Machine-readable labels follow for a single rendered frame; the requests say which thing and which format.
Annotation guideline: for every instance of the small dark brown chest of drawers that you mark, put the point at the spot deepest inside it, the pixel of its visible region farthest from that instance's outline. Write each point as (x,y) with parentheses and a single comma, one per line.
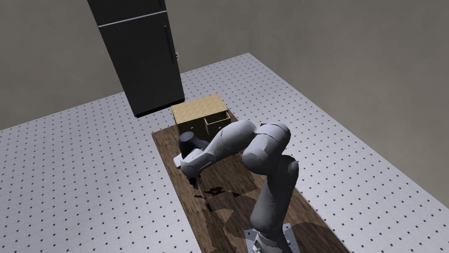
(196,109)

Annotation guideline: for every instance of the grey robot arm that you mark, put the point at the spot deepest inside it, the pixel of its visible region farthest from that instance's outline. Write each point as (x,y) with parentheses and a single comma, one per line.
(263,155)

